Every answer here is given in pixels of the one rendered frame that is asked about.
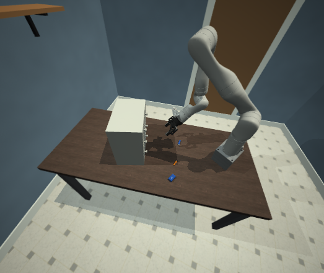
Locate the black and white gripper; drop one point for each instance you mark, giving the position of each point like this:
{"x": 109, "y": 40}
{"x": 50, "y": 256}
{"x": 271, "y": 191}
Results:
{"x": 173, "y": 124}

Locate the blue rectangular block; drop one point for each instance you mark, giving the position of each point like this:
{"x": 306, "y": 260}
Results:
{"x": 172, "y": 177}

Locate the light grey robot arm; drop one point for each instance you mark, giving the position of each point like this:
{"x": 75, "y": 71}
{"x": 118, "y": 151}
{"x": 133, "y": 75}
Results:
{"x": 227, "y": 85}

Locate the grey small chest of drawers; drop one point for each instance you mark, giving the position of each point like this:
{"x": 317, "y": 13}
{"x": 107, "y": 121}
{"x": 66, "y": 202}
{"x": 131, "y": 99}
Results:
{"x": 124, "y": 131}

